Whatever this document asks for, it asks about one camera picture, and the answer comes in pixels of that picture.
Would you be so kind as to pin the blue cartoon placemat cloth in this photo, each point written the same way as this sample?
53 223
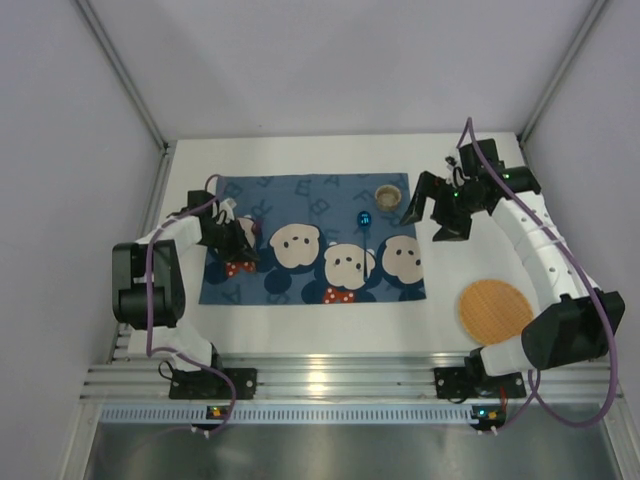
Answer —
311 249

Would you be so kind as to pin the aluminium mounting rail frame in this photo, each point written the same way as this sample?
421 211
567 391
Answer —
329 354

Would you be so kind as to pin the perforated metal cable strip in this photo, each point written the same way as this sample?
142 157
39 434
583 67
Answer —
303 414

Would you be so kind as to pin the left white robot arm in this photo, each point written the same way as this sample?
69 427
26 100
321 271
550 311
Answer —
148 292

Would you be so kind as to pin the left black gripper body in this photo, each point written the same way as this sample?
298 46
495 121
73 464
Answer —
233 240

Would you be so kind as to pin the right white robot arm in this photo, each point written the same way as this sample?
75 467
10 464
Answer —
576 316

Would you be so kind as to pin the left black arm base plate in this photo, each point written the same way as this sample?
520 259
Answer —
203 385

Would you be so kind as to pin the left aluminium corner post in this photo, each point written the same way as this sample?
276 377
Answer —
106 45

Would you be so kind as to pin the orange woven round coaster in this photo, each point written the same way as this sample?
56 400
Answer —
492 311

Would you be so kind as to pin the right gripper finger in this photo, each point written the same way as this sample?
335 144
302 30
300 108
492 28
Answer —
455 232
427 186

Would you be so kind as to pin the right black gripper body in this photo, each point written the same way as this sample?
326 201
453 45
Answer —
442 203

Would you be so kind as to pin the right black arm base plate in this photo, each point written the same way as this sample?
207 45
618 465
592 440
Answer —
455 384

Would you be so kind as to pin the right aluminium corner post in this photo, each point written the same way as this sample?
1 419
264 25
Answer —
586 27

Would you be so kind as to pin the small beige ceramic cup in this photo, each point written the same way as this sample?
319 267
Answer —
388 198

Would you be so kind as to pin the iridescent blue metal spoon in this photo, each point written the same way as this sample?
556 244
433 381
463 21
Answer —
364 220

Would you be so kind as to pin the aluminium corner post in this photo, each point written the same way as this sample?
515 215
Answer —
106 45
586 27

